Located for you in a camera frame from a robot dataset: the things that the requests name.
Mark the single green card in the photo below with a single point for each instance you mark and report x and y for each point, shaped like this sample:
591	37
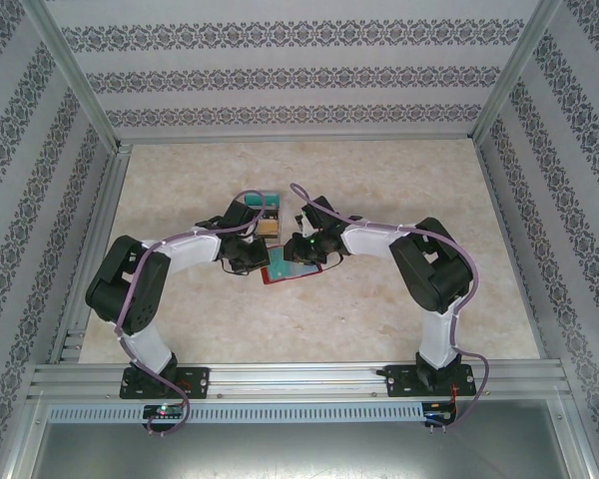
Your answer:
284	267

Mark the red card wallet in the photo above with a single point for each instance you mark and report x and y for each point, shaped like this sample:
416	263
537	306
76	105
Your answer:
269	277

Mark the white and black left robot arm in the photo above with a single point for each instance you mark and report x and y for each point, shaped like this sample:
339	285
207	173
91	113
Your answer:
189	249

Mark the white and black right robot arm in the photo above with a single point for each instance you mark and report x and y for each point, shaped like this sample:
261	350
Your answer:
369	239

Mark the clear acrylic card holder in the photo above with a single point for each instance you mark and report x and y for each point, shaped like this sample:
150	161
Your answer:
269	240

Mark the gold card stack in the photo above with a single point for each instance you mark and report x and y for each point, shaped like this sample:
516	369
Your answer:
268	228

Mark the black VIP card stack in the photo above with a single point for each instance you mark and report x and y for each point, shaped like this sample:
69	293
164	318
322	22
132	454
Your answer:
269	214

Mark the green card stack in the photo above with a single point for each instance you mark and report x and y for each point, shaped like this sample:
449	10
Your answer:
272	200

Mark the grey metal sheet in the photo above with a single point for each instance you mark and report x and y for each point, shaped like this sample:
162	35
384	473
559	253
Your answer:
299	454

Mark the aluminium frame rail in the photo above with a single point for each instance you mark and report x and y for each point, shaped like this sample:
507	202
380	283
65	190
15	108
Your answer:
299	139
97	239
512	249

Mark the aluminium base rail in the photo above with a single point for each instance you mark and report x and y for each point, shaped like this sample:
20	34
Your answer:
299	379

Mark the aluminium frame post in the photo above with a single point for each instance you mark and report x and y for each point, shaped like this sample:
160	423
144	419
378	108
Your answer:
516	65
70	65

